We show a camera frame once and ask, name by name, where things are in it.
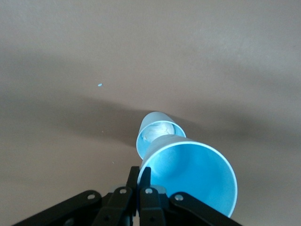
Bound blue cup with white tissue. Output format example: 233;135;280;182
135;111;187;161

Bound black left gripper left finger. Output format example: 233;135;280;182
11;166;141;226

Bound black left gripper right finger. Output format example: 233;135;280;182
138;166;244;226

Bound blue paper cup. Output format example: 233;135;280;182
137;134;238;218

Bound crumpled white tissue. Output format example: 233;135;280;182
142;121;176;142

